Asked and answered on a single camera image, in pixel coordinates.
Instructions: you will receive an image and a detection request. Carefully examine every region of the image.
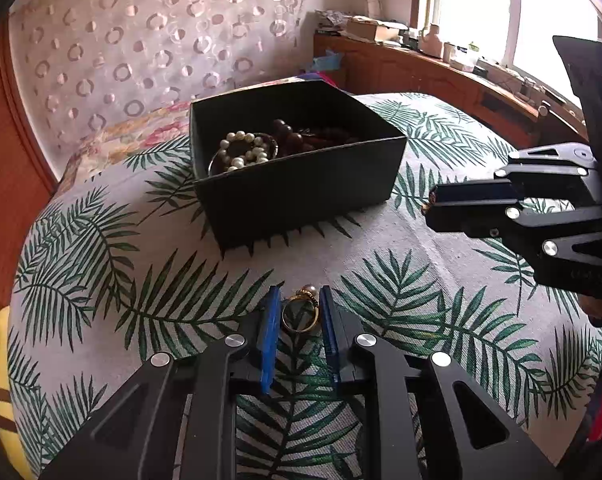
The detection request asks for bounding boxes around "gold pearl ring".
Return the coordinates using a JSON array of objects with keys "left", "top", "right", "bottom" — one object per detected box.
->
[{"left": 280, "top": 283, "right": 323, "bottom": 335}]

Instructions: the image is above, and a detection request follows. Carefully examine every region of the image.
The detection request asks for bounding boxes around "brown wooden bead bracelet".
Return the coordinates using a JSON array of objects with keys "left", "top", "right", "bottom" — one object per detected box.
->
[{"left": 270, "top": 118, "right": 362, "bottom": 156}]

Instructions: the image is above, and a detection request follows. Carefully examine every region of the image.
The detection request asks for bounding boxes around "green jade bangle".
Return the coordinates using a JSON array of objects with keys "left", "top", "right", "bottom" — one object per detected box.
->
[{"left": 209, "top": 131, "right": 279, "bottom": 177}]

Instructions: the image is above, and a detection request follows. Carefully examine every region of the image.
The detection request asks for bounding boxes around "black square jewelry box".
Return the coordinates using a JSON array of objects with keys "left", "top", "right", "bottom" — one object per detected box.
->
[{"left": 189, "top": 80, "right": 407, "bottom": 252}]

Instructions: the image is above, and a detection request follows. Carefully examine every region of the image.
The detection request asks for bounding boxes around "person's right hand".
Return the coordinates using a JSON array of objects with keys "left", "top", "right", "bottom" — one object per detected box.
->
[{"left": 578, "top": 295, "right": 602, "bottom": 328}]

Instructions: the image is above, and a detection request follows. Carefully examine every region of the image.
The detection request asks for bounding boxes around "window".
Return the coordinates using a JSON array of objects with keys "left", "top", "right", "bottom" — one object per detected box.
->
[{"left": 417, "top": 0, "right": 602, "bottom": 107}]

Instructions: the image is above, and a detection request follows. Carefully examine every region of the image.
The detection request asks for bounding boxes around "pink kettle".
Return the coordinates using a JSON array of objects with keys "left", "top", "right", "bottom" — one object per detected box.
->
[{"left": 419, "top": 24, "right": 443, "bottom": 60}]

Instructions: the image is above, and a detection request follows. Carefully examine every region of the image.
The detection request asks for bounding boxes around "palm leaf bedspread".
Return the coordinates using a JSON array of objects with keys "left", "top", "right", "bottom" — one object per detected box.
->
[{"left": 7, "top": 93, "right": 602, "bottom": 474}]

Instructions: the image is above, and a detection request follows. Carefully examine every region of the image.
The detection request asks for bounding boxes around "wooden side cabinet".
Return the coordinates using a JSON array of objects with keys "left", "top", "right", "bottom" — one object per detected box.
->
[{"left": 314, "top": 34, "right": 588, "bottom": 148}]

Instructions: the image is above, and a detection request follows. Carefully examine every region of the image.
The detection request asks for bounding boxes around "cardboard box on cabinet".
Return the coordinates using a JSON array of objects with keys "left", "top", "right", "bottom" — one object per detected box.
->
[{"left": 345, "top": 15, "right": 409, "bottom": 42}]

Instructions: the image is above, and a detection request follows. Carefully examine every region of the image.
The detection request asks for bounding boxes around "blue paper bag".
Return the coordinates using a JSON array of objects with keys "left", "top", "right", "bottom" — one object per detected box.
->
[{"left": 306, "top": 50, "right": 343, "bottom": 73}]

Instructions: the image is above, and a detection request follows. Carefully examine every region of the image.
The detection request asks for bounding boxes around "navy blue blanket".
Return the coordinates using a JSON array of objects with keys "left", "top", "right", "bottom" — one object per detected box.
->
[{"left": 295, "top": 70, "right": 348, "bottom": 91}]

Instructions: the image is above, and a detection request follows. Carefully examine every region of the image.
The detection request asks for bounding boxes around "floral quilt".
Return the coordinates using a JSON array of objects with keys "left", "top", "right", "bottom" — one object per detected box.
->
[{"left": 54, "top": 74, "right": 327, "bottom": 196}]

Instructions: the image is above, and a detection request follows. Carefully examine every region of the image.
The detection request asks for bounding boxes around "circle pattern sheer curtain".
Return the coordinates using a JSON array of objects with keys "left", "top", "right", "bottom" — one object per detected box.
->
[{"left": 9, "top": 0, "right": 304, "bottom": 177}]

